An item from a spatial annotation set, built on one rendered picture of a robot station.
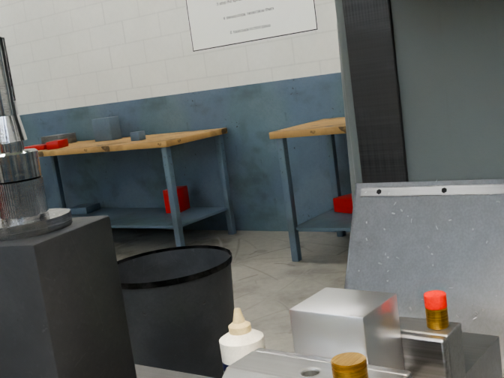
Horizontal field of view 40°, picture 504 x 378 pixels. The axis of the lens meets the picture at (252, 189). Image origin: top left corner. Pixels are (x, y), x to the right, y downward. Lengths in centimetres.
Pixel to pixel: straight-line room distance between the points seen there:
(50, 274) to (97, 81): 611
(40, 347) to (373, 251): 41
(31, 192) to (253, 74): 494
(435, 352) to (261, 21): 510
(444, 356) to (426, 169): 38
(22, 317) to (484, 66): 55
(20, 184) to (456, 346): 43
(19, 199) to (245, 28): 497
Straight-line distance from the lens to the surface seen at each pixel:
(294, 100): 541
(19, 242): 69
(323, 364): 49
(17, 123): 73
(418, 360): 53
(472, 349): 61
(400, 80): 86
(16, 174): 72
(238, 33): 567
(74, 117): 704
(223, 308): 244
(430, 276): 84
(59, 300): 69
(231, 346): 62
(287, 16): 542
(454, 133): 85
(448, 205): 84
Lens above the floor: 122
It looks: 9 degrees down
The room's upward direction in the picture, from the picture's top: 8 degrees counter-clockwise
